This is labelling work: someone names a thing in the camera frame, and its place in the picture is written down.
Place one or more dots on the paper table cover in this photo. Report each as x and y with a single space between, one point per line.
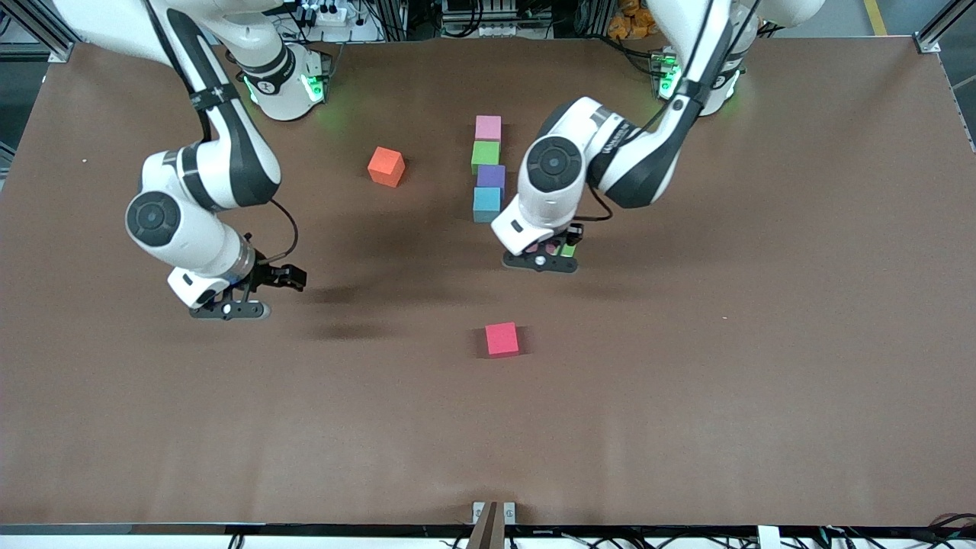
488 427

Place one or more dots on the white label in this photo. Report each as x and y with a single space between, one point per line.
768 537

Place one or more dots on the blue foam cube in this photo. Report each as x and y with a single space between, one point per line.
487 204

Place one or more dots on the bag of orange items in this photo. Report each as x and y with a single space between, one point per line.
629 23

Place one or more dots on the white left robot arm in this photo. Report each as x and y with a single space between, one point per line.
633 168

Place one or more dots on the purple foam cube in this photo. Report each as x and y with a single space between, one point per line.
492 175

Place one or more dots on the white power strip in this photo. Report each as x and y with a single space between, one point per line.
332 14

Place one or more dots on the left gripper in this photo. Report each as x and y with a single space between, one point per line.
573 233

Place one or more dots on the red foam cube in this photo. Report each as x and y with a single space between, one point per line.
502 339

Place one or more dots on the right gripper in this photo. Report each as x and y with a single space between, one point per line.
268 275

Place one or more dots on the small metal bracket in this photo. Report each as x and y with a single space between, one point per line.
509 512

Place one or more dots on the green foam cube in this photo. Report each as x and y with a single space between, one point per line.
486 156
569 250

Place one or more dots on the grey metal device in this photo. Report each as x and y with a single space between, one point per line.
484 19

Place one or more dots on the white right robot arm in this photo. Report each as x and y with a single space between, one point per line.
229 168

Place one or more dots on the black table edge rail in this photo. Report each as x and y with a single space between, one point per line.
305 528

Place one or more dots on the orange foam cube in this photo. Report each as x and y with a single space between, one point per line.
386 166

